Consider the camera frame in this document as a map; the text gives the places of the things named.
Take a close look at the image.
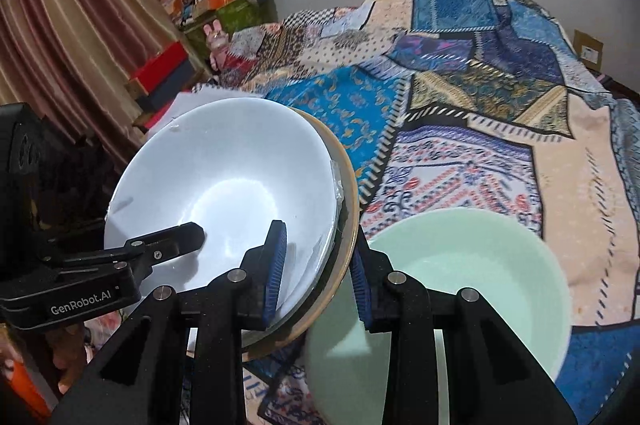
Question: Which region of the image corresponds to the patchwork blanket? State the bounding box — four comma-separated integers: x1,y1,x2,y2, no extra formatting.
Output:
190,0,640,425

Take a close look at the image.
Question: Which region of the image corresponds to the person's left hand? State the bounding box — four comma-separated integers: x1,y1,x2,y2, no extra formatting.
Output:
47,320,101,398

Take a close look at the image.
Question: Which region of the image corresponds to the green bowl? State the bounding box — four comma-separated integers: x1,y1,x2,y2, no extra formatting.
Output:
304,209,572,425

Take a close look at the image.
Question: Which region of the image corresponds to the white bowl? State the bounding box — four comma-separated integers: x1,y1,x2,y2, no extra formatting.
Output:
103,97,346,321

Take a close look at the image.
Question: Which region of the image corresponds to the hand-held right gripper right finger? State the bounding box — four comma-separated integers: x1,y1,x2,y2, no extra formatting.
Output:
350,225,578,425

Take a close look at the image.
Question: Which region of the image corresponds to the white cloth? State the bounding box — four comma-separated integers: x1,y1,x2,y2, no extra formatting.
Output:
145,85,261,140

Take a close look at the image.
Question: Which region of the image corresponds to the orange object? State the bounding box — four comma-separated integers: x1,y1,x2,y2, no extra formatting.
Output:
0,345,48,423

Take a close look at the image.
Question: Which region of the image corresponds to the cardboard box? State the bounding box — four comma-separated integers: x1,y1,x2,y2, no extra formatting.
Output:
572,30,607,70

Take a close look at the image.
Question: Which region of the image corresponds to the red and black box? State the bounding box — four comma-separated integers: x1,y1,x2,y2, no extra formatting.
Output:
137,62,198,113

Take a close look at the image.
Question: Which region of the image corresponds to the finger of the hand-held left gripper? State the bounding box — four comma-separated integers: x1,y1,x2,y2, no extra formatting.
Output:
42,222,207,278

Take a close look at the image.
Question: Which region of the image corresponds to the pink bowl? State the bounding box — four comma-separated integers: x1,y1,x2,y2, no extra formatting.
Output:
240,105,361,361

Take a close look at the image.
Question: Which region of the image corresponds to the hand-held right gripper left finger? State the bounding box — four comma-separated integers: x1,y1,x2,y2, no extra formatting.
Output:
50,220,288,425

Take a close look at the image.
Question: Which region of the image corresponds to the striped curtain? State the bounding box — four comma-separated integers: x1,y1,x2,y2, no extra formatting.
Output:
0,0,183,146

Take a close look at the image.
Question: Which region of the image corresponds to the pink plush bunny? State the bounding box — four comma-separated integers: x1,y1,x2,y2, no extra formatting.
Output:
202,19,232,70

